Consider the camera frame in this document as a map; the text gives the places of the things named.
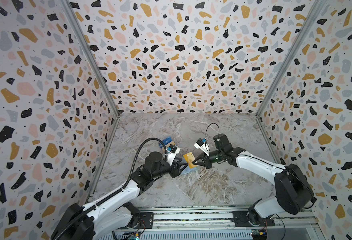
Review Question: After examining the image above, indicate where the gold card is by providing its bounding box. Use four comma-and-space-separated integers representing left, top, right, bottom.
183, 152, 197, 169

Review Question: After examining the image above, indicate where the green card holder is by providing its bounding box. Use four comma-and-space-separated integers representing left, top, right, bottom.
181, 166, 199, 175

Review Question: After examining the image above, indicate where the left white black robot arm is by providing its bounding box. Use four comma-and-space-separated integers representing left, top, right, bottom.
51, 152, 188, 240

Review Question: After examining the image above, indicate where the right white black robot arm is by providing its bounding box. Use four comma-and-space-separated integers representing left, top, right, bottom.
193, 134, 315, 226

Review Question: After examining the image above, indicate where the dark blue credit card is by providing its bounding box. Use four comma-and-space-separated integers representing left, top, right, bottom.
162, 137, 175, 148

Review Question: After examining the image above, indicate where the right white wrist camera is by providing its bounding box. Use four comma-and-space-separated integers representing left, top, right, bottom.
194, 138, 210, 156

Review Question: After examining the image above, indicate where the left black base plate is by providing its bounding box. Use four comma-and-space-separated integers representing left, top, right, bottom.
119, 212, 154, 231

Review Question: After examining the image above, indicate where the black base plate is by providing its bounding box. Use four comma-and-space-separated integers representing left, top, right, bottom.
231, 211, 275, 228
119, 212, 154, 231

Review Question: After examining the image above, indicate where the aluminium rail frame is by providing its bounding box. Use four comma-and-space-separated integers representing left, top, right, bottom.
103, 206, 325, 240

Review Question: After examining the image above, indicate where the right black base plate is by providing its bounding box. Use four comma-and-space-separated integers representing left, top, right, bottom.
231, 211, 275, 228

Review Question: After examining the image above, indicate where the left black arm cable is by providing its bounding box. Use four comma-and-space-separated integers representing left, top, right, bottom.
51, 137, 168, 240

